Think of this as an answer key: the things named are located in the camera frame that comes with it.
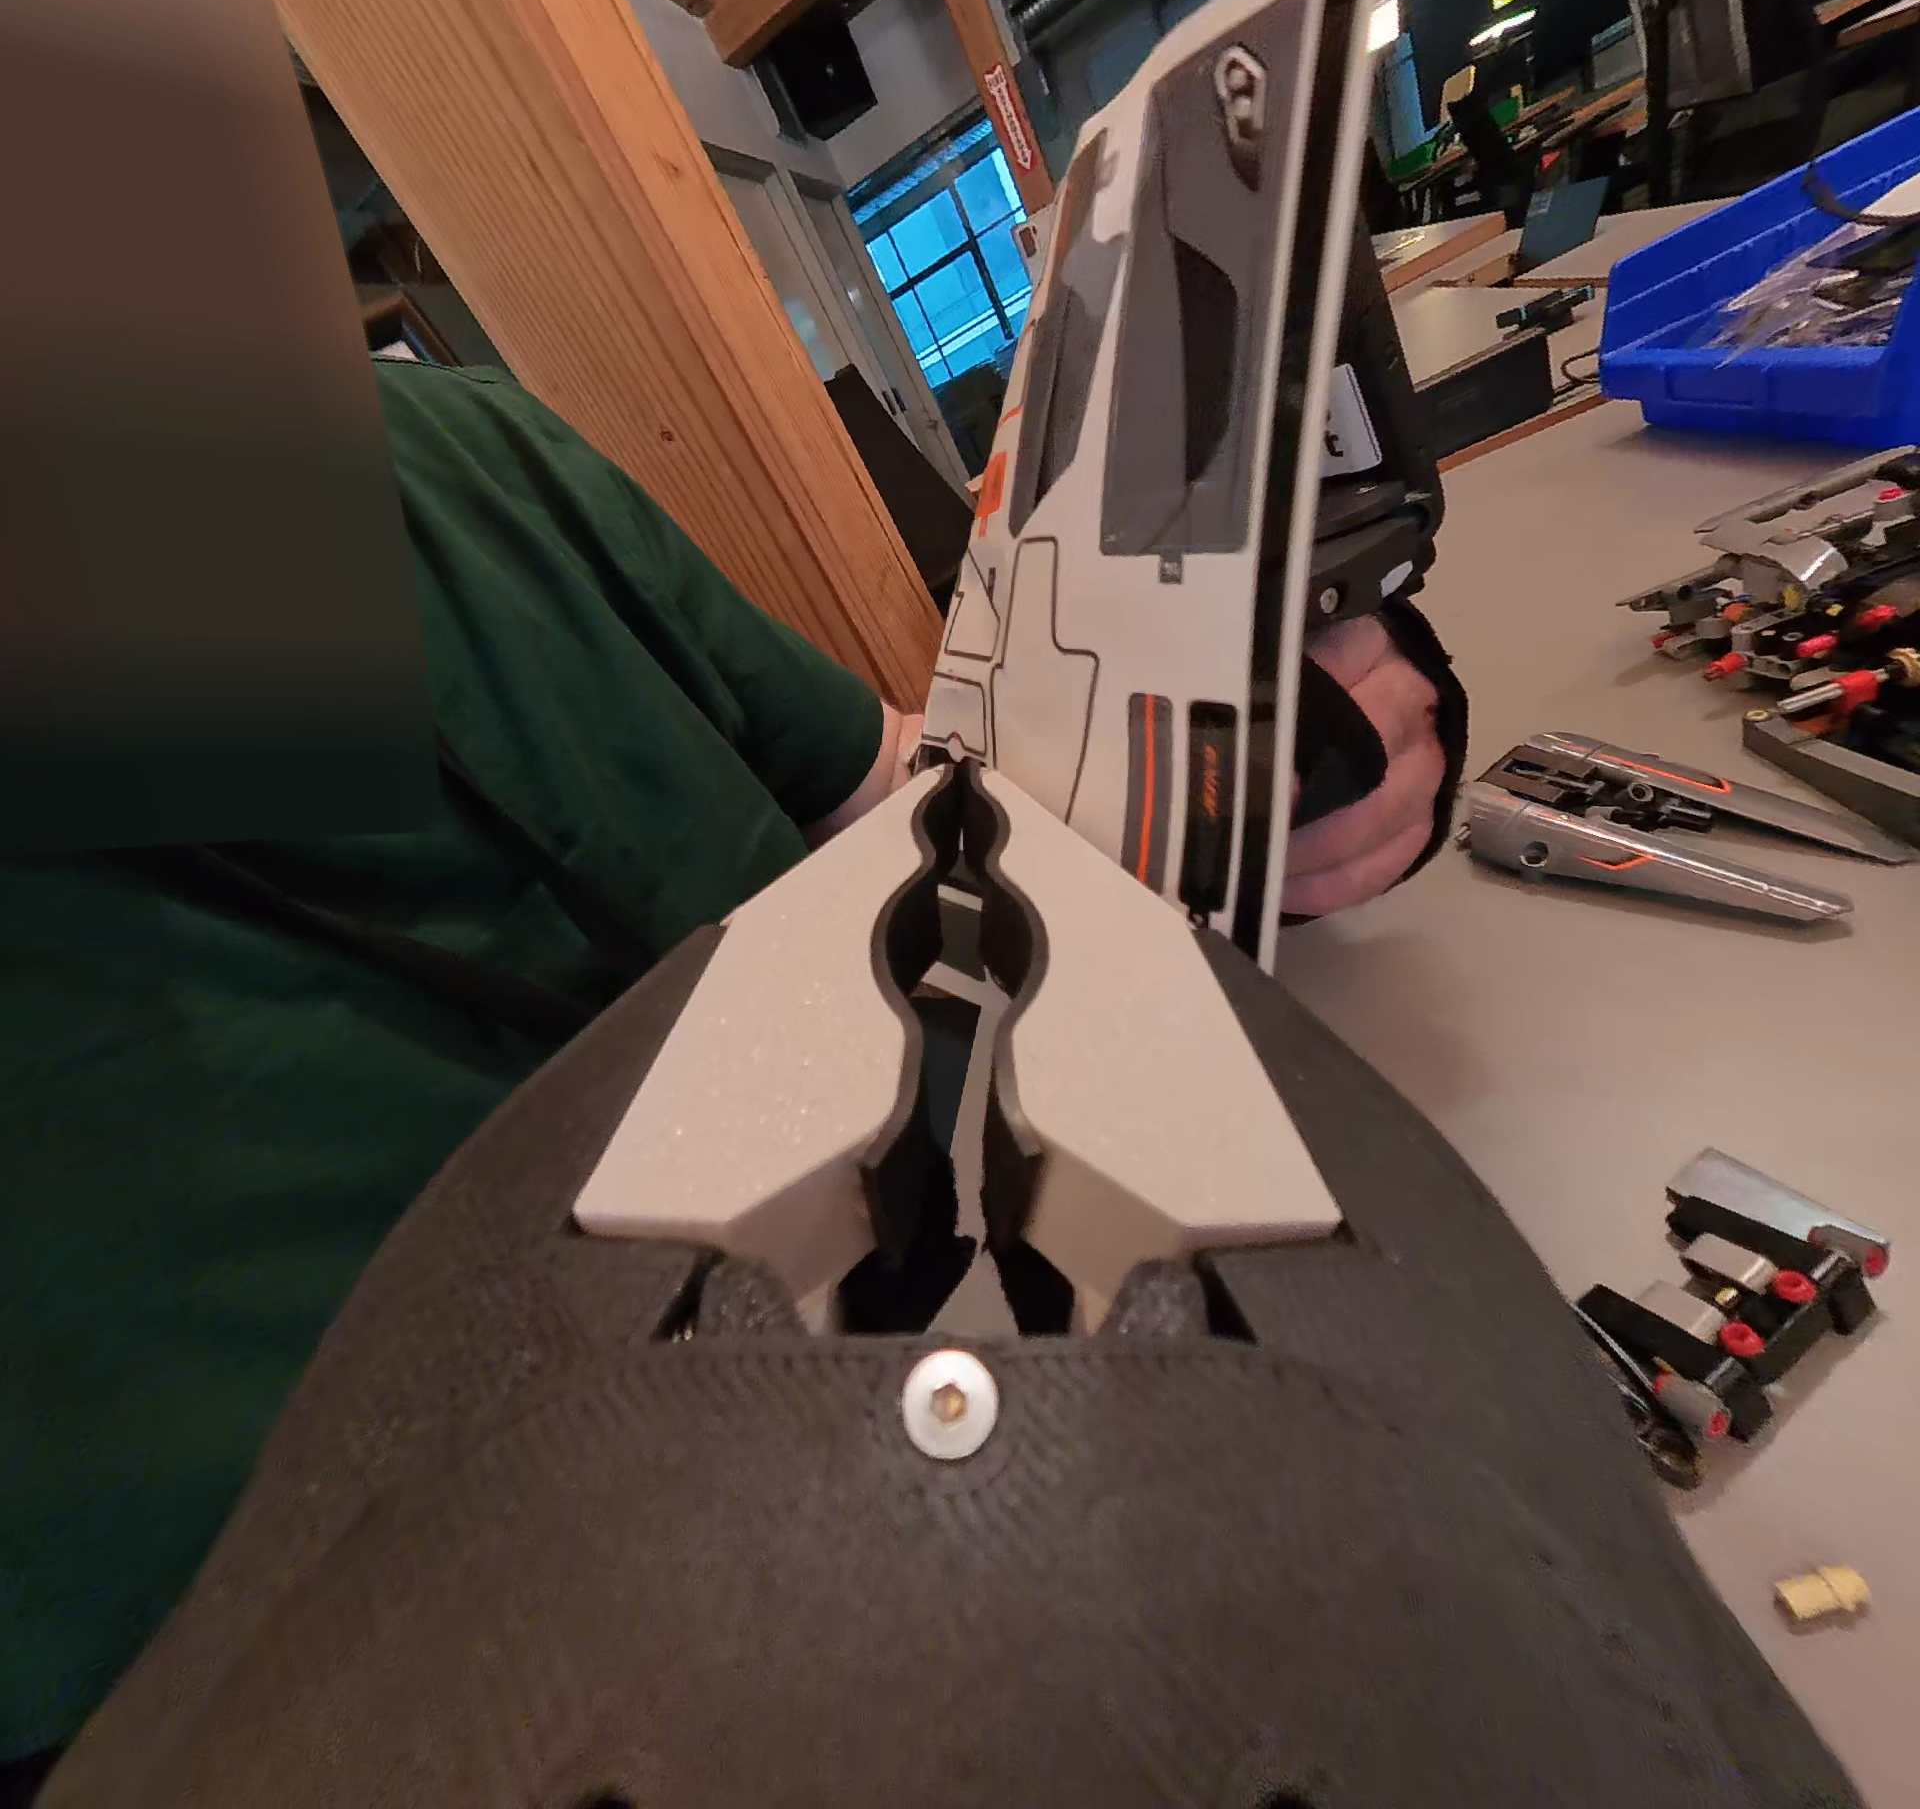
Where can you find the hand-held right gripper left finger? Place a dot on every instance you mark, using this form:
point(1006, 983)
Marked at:
point(751, 1074)

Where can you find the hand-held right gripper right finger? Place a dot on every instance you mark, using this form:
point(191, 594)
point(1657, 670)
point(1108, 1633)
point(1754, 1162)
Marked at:
point(1171, 1088)

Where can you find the lego sticker sheet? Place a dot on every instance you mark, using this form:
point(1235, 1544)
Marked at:
point(1051, 670)

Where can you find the person's left forearm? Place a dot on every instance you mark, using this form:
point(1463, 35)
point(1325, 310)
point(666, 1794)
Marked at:
point(884, 767)

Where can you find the silver lego body panel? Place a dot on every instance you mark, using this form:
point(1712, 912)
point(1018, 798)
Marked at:
point(1770, 807)
point(1650, 864)

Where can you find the black lego assembly red pins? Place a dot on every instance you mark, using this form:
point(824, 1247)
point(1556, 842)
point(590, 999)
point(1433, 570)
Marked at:
point(1770, 1313)

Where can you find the tan lego piece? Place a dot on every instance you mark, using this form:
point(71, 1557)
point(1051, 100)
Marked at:
point(1823, 1596)

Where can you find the person's left hand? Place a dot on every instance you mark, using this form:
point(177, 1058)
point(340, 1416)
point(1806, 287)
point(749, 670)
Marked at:
point(1403, 774)

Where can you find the black box device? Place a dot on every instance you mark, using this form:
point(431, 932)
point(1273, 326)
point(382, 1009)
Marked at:
point(1485, 392)

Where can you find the dark laptop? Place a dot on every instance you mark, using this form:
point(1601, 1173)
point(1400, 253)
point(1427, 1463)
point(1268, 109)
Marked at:
point(1560, 227)

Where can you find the blue plastic bin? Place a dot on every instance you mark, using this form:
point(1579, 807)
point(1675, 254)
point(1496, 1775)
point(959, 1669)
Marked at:
point(1724, 370)

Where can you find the pile of toy model parts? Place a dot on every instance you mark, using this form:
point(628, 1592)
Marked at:
point(1799, 594)

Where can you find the clear plastic bags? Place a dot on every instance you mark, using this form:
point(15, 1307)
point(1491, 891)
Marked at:
point(1815, 295)

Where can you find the person in green shirt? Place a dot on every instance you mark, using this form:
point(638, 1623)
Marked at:
point(226, 1088)

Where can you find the wooden ceiling beam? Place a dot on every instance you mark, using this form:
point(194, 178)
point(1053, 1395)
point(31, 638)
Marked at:
point(959, 23)

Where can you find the wooden pillar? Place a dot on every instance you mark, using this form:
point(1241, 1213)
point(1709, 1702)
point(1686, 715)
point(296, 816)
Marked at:
point(526, 189)

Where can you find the black wall screen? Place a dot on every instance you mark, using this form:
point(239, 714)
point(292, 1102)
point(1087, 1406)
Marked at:
point(827, 78)

